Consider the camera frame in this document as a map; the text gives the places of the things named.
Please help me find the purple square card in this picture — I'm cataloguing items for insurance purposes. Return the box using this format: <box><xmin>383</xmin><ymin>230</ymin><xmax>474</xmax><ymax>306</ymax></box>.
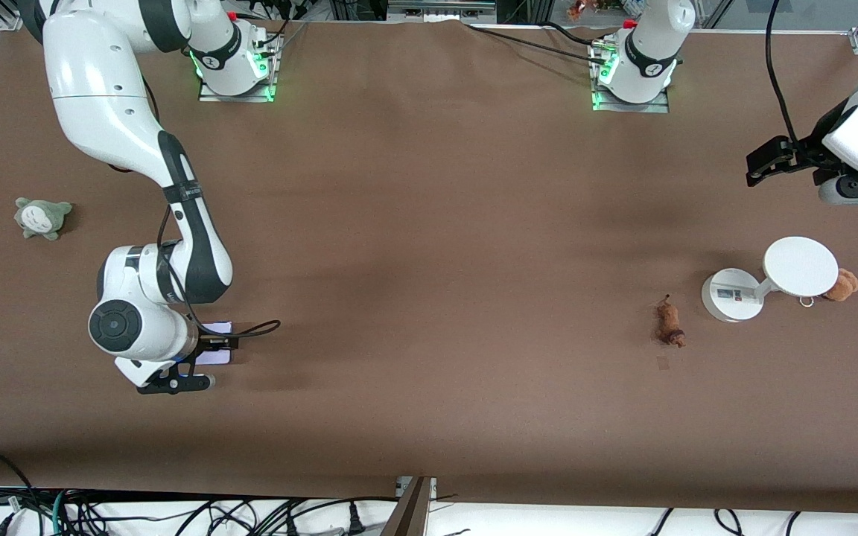
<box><xmin>197</xmin><ymin>321</ymin><xmax>234</xmax><ymax>366</ymax></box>

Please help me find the brown lion statue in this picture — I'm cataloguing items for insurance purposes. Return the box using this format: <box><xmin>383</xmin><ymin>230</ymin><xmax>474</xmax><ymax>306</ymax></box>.
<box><xmin>655</xmin><ymin>295</ymin><xmax>687</xmax><ymax>348</ymax></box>

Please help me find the white round-top stand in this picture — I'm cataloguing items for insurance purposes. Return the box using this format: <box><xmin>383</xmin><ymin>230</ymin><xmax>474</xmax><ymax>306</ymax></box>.
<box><xmin>702</xmin><ymin>236</ymin><xmax>839</xmax><ymax>323</ymax></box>

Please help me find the brown plush bear toy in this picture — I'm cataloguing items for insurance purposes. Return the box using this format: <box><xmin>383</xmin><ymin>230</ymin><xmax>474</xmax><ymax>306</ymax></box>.
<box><xmin>824</xmin><ymin>269</ymin><xmax>858</xmax><ymax>302</ymax></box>

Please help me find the grey Totoro plush toy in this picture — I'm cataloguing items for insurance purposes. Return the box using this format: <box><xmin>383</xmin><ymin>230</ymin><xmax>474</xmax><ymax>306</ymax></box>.
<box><xmin>14</xmin><ymin>197</ymin><xmax>73</xmax><ymax>241</ymax></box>

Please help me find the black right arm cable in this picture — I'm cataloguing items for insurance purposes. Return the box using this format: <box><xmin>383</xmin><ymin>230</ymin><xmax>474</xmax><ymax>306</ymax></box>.
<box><xmin>155</xmin><ymin>205</ymin><xmax>282</xmax><ymax>340</ymax></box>

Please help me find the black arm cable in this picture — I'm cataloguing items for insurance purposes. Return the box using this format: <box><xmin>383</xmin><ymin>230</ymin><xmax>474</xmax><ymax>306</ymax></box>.
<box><xmin>155</xmin><ymin>205</ymin><xmax>282</xmax><ymax>340</ymax></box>
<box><xmin>764</xmin><ymin>0</ymin><xmax>807</xmax><ymax>161</ymax></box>

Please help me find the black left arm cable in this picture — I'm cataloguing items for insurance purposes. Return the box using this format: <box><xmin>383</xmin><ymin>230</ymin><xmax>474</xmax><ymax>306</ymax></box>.
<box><xmin>764</xmin><ymin>0</ymin><xmax>807</xmax><ymax>161</ymax></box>

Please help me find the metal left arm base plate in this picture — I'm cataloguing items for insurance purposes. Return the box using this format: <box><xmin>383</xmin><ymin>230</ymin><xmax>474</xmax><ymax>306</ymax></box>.
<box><xmin>591</xmin><ymin>91</ymin><xmax>670</xmax><ymax>114</ymax></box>

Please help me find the green floor cable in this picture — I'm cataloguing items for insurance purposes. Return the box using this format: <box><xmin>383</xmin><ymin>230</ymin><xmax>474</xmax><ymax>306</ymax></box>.
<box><xmin>51</xmin><ymin>489</ymin><xmax>72</xmax><ymax>536</ymax></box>

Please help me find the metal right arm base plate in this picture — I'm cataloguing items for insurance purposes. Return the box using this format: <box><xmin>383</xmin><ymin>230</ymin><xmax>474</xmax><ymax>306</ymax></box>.
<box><xmin>198</xmin><ymin>80</ymin><xmax>278</xmax><ymax>103</ymax></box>

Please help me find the table support post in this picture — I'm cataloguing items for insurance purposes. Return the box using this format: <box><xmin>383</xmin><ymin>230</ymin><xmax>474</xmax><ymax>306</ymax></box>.
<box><xmin>381</xmin><ymin>476</ymin><xmax>437</xmax><ymax>536</ymax></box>

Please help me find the black base cable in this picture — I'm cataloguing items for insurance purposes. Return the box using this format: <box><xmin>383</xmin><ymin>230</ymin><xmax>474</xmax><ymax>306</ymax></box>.
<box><xmin>465</xmin><ymin>22</ymin><xmax>610</xmax><ymax>66</ymax></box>

